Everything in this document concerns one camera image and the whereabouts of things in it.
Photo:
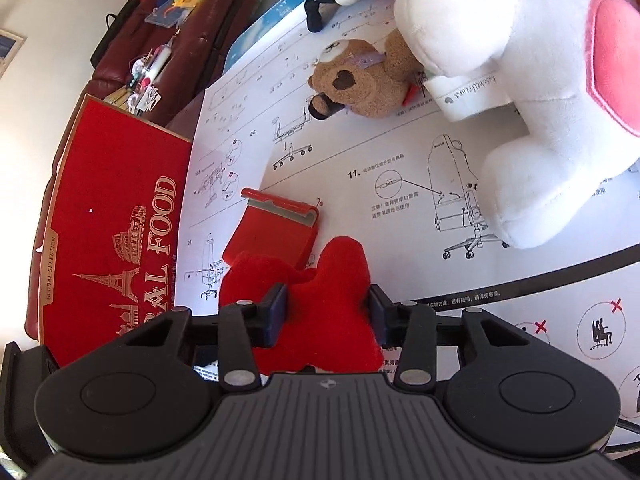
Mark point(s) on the dark red leather sofa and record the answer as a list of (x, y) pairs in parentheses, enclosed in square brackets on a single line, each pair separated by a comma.
[(200, 45)]

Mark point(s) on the red phone stand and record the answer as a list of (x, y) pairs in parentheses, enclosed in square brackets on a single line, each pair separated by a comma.
[(270, 232)]

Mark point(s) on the white instruction sheet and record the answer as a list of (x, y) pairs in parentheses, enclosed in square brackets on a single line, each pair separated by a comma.
[(360, 200)]

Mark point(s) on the blue packaged card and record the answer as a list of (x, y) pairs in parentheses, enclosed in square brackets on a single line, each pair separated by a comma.
[(165, 15)]

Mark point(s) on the white picture frame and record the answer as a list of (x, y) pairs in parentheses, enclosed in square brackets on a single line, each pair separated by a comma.
[(7, 50)]

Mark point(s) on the pile of small toys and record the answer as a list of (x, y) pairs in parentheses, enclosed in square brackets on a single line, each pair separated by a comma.
[(145, 85)]

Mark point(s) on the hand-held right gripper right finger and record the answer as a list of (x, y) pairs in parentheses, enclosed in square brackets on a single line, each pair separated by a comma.
[(377, 315)]

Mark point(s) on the black bag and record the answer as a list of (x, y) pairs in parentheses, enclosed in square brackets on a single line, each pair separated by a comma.
[(117, 30)]

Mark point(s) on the blue printed sheet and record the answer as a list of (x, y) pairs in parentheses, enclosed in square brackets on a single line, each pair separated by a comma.
[(260, 30)]

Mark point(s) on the white plush toy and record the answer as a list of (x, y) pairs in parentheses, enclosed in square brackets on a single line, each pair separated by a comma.
[(540, 60)]

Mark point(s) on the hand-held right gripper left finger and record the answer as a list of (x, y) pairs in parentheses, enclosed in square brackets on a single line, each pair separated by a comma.
[(277, 310)]

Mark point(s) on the brown teddy bear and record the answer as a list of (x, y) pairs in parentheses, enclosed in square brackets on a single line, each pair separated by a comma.
[(370, 90)]

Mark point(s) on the red plush bow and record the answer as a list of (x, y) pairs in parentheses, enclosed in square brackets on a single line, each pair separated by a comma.
[(325, 310)]

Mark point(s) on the red printed cardboard box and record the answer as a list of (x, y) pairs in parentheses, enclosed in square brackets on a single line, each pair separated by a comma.
[(100, 200)]

